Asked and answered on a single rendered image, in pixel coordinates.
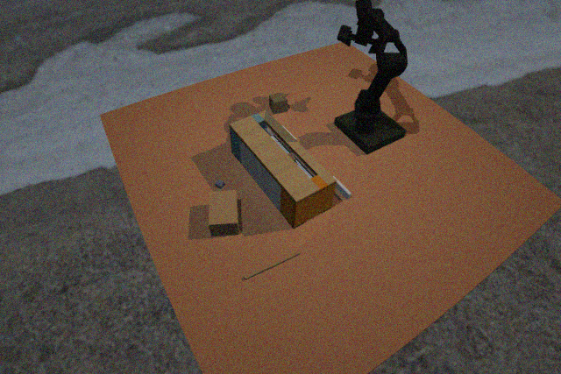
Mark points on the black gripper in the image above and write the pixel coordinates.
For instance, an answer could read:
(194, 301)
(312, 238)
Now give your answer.
(345, 35)

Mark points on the tan cube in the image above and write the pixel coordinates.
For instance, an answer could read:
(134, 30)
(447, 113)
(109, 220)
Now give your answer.
(223, 213)

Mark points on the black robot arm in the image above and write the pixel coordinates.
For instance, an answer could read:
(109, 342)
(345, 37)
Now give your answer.
(367, 105)

